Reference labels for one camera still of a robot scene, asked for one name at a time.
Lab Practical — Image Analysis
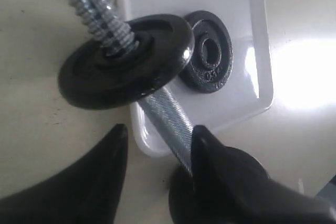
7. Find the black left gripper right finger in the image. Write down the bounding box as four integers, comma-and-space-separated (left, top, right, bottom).
169, 125, 335, 223

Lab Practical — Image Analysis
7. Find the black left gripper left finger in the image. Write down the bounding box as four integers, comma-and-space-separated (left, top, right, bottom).
1, 124, 128, 223

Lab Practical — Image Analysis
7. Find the chrome threaded dumbbell bar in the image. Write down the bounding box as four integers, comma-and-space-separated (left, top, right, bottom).
68, 0, 193, 174

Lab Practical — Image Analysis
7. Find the black weight plate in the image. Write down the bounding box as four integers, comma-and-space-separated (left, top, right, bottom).
180, 10, 234, 94

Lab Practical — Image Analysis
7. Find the white plastic tray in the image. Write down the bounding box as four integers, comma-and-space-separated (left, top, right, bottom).
113, 0, 274, 156

